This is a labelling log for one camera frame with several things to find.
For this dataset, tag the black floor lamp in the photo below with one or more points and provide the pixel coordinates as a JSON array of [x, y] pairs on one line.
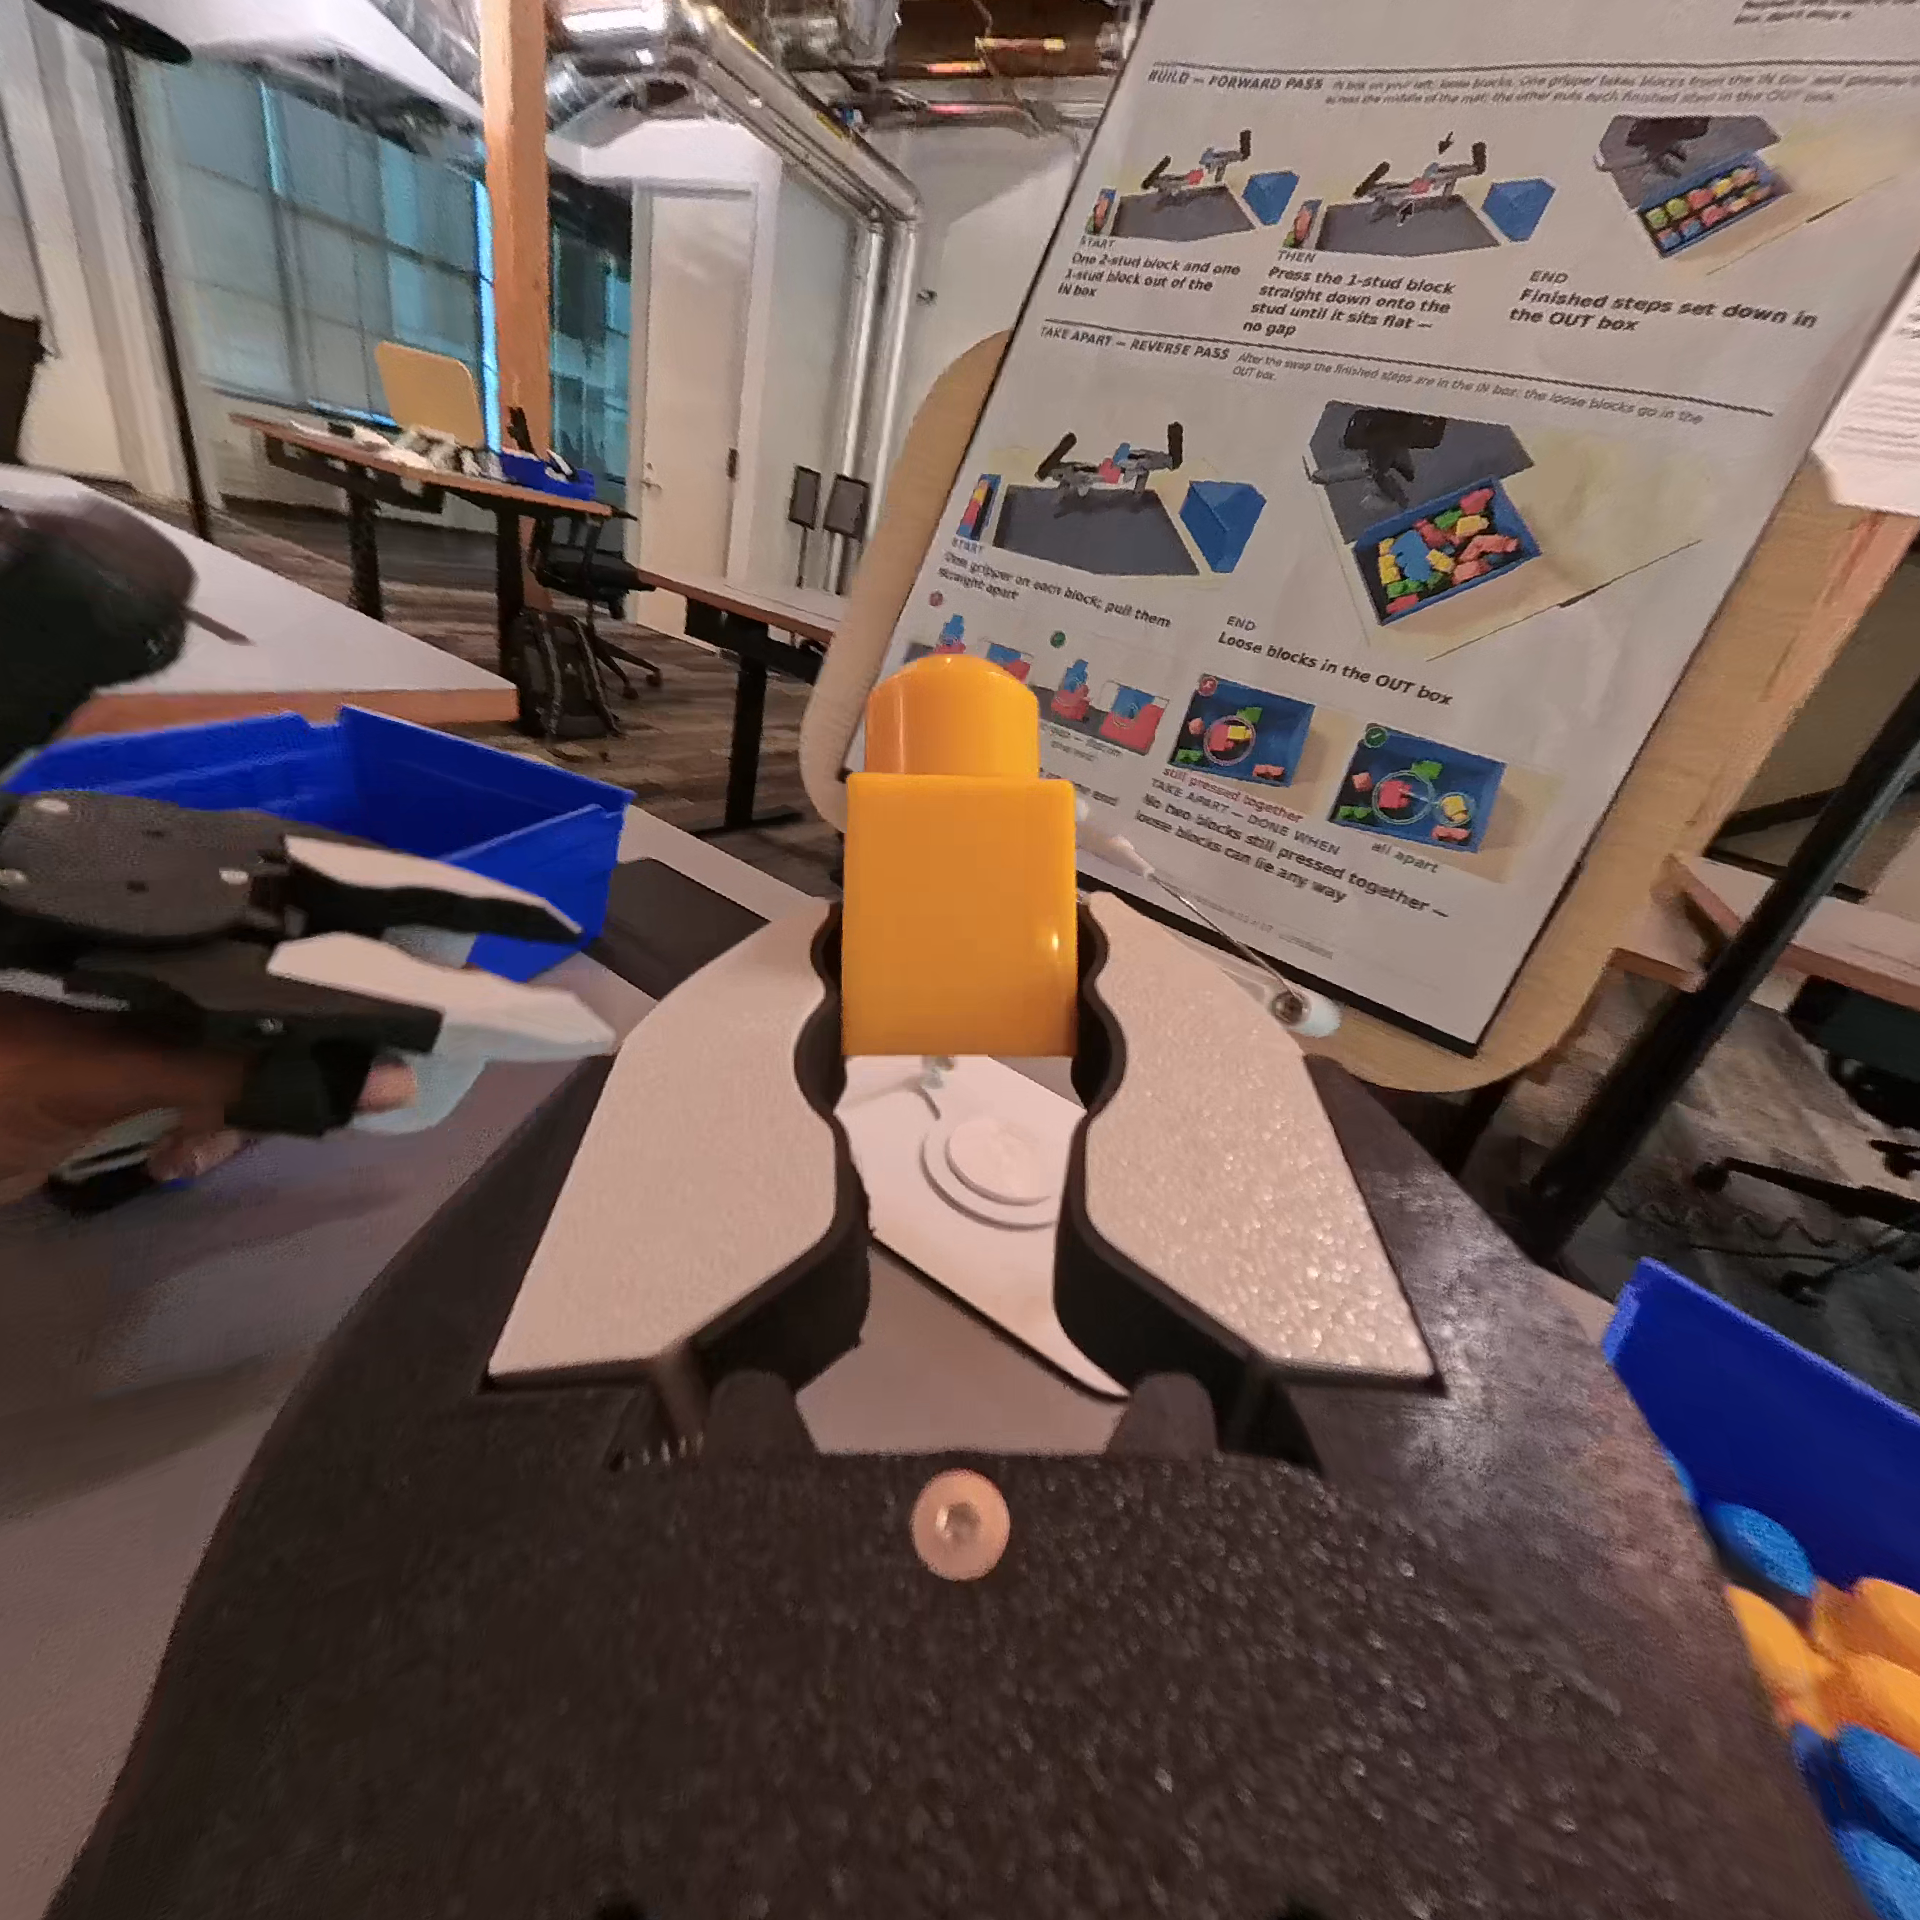
[[150, 224]]

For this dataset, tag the black office chair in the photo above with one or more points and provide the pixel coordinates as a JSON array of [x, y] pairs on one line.
[[583, 579], [1816, 1200]]

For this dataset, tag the printed instruction sheet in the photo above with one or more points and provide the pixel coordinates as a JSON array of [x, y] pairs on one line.
[[1423, 496]]

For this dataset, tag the black backpack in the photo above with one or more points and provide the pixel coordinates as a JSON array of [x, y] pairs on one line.
[[564, 676]]

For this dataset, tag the white door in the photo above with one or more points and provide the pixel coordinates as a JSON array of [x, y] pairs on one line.
[[697, 374]]

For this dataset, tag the white wall notice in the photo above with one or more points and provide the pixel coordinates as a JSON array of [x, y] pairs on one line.
[[1876, 404]]

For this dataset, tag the wooden top desk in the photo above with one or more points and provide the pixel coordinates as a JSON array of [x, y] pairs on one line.
[[750, 600], [1800, 929], [422, 463]]

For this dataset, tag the wooden support post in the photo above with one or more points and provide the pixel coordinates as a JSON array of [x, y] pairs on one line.
[[519, 224]]

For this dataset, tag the row of mixed mega blocks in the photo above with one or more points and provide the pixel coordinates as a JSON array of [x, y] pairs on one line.
[[1844, 1682]]

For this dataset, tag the black wall panel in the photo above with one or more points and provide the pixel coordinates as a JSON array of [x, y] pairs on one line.
[[807, 500], [847, 506]]

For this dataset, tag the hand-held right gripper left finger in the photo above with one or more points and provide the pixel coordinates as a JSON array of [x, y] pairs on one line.
[[689, 1169]]

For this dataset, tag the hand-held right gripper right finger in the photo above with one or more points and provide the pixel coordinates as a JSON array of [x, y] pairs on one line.
[[1244, 1183]]

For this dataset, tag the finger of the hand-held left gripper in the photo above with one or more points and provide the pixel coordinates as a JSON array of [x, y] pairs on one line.
[[422, 893], [450, 999]]

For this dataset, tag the person's left hand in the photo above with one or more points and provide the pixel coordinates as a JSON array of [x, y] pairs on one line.
[[120, 1082]]

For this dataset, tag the blue plastic bin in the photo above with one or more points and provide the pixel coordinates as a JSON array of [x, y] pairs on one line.
[[1742, 1394], [422, 794], [546, 472]]

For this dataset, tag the yellow mega block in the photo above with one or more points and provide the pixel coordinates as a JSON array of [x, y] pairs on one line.
[[960, 900]]

